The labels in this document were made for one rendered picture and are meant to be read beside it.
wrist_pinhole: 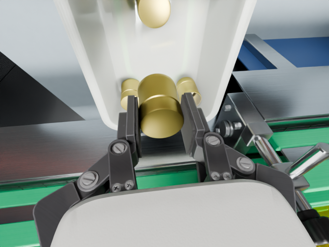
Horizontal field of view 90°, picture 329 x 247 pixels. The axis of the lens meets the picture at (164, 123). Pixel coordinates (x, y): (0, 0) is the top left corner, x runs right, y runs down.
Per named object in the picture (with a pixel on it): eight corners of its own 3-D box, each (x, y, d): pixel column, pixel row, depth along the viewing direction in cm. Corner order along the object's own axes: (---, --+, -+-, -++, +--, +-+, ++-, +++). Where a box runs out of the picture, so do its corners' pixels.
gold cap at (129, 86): (143, 94, 30) (144, 111, 27) (123, 95, 29) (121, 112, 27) (141, 77, 27) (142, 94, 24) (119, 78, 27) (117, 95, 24)
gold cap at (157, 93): (135, 73, 14) (135, 110, 11) (177, 72, 14) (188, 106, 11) (139, 105, 16) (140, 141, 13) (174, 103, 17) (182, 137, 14)
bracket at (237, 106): (210, 131, 33) (222, 162, 28) (223, 92, 26) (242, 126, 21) (227, 129, 33) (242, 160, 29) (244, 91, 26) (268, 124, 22)
